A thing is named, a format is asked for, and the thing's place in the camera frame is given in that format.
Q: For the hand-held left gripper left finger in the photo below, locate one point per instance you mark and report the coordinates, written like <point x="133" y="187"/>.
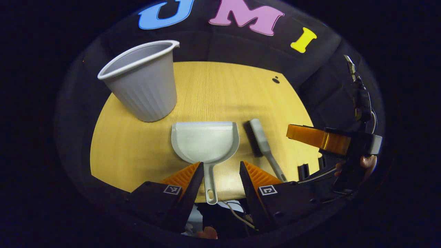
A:
<point x="191" y="193"/>

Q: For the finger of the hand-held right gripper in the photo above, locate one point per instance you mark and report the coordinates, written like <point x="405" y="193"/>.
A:
<point x="317" y="137"/>
<point x="303" y="172"/>

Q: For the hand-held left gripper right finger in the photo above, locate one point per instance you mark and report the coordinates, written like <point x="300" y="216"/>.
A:
<point x="249" y="193"/>

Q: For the white plastic dustpan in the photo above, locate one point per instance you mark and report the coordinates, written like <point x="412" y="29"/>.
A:
<point x="206" y="141"/>

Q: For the small white broom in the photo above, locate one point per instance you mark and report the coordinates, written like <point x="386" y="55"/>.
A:
<point x="260" y="136"/>

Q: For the grey plastic garbage bin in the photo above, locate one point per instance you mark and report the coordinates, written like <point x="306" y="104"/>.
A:
<point x="144" y="89"/>

